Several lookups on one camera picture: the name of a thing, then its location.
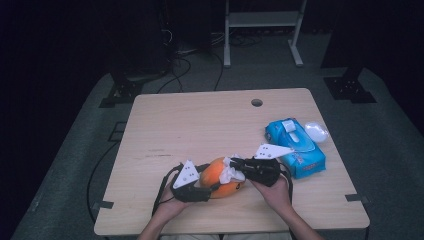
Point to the orange plush toy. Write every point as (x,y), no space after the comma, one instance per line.
(213,175)

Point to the black tape floor marking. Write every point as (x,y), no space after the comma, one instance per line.
(117,132)

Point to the white oval lid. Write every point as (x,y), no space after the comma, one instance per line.
(316,131)

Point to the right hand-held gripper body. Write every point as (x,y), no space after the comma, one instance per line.
(265,171)

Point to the person's right hand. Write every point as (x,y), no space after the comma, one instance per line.
(276,196)

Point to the blue wet wipes pack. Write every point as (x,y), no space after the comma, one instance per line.
(310,160)

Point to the black stand base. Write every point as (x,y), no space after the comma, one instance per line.
(348,88)
(125,90)

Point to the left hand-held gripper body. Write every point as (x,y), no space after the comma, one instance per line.
(186,176)

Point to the person's left hand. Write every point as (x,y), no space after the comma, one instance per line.
(171,205)

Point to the white metal stand frame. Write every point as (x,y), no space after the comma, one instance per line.
(263,19)

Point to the grey tape strip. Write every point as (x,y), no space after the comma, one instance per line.
(106,204)
(354,197)

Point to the white wet wipe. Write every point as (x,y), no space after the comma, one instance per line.
(228,175)

